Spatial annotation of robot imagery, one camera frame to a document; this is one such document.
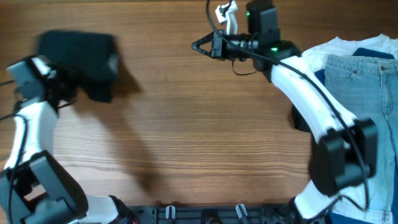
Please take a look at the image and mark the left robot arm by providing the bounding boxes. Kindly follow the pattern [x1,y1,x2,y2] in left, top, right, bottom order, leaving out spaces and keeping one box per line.
[1,55,139,223]

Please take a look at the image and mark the white t-shirt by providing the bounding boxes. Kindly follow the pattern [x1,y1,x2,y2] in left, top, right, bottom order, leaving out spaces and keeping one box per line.
[300,33,398,224]

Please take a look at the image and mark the black garment under pile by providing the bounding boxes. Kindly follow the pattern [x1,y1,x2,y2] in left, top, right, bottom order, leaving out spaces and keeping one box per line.
[291,105,311,133]

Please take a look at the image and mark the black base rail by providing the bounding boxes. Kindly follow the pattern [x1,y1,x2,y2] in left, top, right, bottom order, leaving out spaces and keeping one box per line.
[130,204,303,224]

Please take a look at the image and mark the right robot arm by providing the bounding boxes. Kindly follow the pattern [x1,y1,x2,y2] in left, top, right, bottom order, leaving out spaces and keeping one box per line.
[192,1,377,223]

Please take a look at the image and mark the dark blue garment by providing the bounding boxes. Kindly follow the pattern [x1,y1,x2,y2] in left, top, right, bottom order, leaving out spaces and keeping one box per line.
[313,47,398,224]

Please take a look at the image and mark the black shorts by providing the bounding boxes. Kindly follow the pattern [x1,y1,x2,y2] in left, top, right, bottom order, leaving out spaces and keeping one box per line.
[37,30,120,103]

